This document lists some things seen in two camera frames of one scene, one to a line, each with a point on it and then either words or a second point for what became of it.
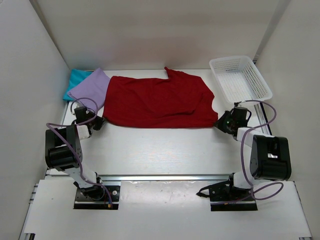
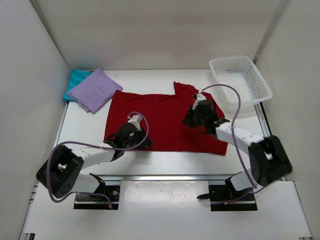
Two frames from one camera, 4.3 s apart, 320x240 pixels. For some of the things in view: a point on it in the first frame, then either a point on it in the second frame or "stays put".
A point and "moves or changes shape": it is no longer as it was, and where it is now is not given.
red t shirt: [181, 100] moves or changes shape
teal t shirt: [76, 76] stays put
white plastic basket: [240, 79] stays put
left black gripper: [100, 122] → [146, 143]
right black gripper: [220, 124] → [188, 120]
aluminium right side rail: [262, 118] stays put
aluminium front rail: [156, 177] stays put
